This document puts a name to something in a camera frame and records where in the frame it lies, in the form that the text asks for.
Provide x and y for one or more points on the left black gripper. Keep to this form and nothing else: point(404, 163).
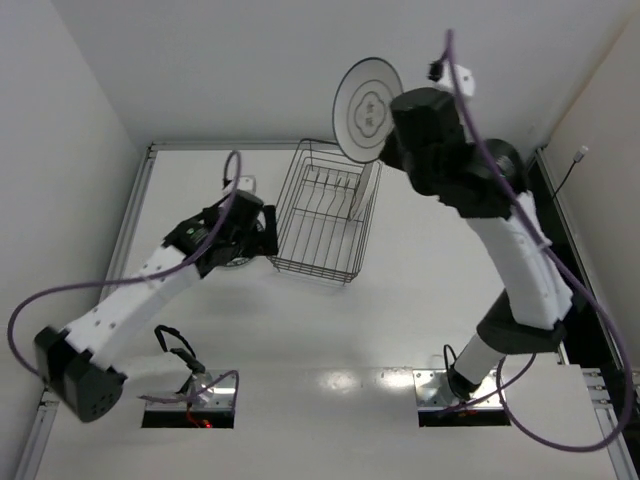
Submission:
point(270, 230)

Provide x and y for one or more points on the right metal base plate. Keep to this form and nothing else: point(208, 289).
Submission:
point(433, 393)

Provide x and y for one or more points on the metal base plate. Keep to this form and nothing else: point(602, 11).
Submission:
point(433, 393)
point(213, 390)

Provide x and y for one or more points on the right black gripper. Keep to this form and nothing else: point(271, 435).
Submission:
point(395, 150)

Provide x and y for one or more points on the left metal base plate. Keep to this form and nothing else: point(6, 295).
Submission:
point(213, 390)

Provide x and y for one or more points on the green rimmed lettered plate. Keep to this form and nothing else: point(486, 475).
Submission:
point(237, 262)

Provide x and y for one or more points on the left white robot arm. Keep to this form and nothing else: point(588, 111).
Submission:
point(80, 363)

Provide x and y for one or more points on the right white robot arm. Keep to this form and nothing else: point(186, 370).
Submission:
point(527, 317)

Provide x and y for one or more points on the orange sunburst plate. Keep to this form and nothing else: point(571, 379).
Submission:
point(363, 190)

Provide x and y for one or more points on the wire dish rack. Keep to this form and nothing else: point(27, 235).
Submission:
point(315, 236)

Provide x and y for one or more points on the white plate dark rim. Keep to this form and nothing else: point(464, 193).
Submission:
point(361, 115)

